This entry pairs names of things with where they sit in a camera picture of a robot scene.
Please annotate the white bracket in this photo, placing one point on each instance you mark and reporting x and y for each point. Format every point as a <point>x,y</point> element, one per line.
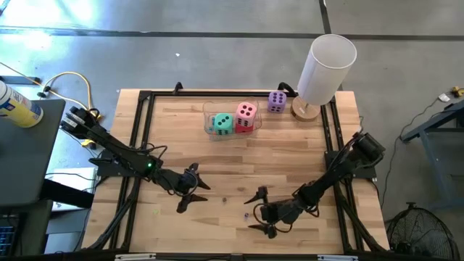
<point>135,257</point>

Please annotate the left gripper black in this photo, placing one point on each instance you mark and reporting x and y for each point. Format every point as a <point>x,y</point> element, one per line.
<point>174,180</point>

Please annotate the dark grey side table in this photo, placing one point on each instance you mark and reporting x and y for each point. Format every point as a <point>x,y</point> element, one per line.
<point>25,163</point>

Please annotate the large teal foam die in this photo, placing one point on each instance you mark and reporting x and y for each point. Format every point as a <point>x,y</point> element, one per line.
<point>223,124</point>

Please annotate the white power adapter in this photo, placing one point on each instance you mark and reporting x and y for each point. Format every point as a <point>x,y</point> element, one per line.
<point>444,97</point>

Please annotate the yellow tool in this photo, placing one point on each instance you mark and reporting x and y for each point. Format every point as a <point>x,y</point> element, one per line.
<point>457,91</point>

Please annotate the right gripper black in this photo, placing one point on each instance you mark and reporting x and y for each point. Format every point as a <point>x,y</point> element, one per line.
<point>281,213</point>

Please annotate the large purple foam die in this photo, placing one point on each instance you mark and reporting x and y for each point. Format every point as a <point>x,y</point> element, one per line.
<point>277,101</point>

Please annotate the black aluminium table frame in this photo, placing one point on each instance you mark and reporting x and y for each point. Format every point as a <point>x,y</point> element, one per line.
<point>146,123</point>

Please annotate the large pink foam die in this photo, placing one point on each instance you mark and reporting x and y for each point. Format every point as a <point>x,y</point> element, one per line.
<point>246,114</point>

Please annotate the white wipes canister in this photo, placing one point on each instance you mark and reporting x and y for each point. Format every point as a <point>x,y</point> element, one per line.
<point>18,107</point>

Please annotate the white shade table lamp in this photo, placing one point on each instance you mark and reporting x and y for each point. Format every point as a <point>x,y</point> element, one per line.
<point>322,72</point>

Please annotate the large red foam die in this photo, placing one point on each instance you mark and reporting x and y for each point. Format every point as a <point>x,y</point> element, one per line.
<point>243,129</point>

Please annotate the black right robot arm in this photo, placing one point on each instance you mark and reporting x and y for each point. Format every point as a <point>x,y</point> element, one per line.
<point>344,166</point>

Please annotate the black floor fan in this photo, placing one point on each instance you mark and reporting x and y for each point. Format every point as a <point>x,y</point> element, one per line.
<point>420,235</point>

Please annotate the clear plastic bin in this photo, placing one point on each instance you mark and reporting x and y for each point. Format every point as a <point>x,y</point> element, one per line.
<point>208,132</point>

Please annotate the backlit keyboard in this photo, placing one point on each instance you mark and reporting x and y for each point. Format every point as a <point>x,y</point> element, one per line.
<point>6,239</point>

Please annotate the blue metal stand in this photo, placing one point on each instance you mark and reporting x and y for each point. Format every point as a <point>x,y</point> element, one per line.
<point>435,152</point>

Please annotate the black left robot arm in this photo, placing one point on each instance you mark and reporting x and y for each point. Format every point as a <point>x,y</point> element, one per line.
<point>119,156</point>

